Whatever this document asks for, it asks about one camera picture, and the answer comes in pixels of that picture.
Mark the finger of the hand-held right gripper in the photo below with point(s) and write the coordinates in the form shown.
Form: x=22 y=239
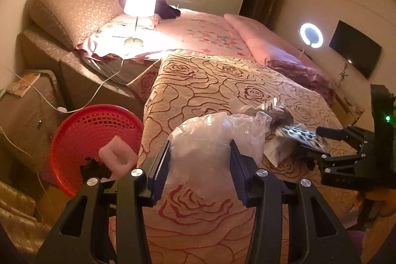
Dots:
x=343 y=134
x=334 y=157

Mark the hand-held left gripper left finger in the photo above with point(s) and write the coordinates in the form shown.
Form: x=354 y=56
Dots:
x=162 y=168

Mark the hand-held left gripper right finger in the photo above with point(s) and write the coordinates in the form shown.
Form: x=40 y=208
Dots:
x=239 y=171

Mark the silver patterned packet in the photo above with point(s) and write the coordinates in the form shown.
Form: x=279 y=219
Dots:
x=297 y=134

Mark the clear plastic bag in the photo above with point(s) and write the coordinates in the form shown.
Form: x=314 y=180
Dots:
x=201 y=146

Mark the pale foam packing piece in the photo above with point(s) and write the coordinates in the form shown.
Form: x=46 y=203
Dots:
x=106 y=158

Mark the red plastic mesh basket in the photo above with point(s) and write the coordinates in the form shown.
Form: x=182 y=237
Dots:
x=71 y=140

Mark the person's right hand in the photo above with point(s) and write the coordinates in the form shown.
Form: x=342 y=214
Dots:
x=382 y=202

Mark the wooden bedside cabinet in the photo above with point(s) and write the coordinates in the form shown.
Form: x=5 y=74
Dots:
x=349 y=106

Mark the white paper piece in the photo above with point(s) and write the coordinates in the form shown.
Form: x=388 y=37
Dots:
x=278 y=149

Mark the clear crinkled wrapper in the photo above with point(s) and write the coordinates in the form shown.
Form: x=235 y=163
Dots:
x=272 y=112

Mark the rose patterned blanket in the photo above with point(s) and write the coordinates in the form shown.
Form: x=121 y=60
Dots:
x=216 y=81

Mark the grey mattress pad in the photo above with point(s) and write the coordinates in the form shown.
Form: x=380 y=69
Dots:
x=114 y=69

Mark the pink quilt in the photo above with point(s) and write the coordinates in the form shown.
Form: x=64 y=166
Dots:
x=256 y=38

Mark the pink floral bed sheet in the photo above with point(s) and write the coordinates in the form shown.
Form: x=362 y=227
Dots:
x=198 y=32

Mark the grey upholstered nightstand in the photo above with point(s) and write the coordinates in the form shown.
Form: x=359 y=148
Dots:
x=24 y=121

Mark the beige patterned curtain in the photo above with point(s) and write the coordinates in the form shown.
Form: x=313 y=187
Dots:
x=18 y=214

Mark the orange paperback book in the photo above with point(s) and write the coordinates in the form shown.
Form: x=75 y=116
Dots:
x=23 y=86

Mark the beige headboard cushion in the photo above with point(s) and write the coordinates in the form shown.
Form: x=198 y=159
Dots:
x=77 y=13

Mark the wall flower decoration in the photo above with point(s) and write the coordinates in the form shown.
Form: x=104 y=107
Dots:
x=343 y=73

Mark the black wall television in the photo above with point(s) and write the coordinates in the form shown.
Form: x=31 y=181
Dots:
x=355 y=47

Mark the grey upholstered bed frame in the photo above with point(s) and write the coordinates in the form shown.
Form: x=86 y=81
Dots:
x=40 y=53

